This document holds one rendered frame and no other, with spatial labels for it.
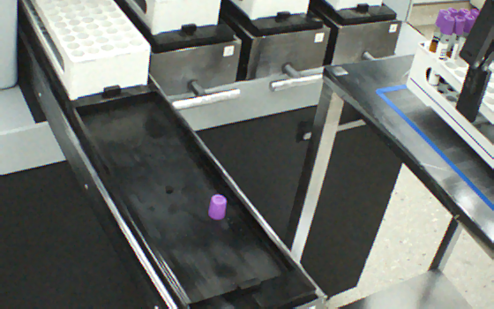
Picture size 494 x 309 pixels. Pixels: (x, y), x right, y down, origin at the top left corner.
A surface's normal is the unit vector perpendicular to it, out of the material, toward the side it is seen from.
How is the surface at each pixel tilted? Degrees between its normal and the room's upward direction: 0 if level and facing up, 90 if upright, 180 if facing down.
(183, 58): 90
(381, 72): 0
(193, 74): 90
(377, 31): 90
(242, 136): 90
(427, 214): 0
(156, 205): 0
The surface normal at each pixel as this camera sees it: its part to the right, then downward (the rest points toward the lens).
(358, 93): 0.14, -0.79
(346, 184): 0.49, 0.58
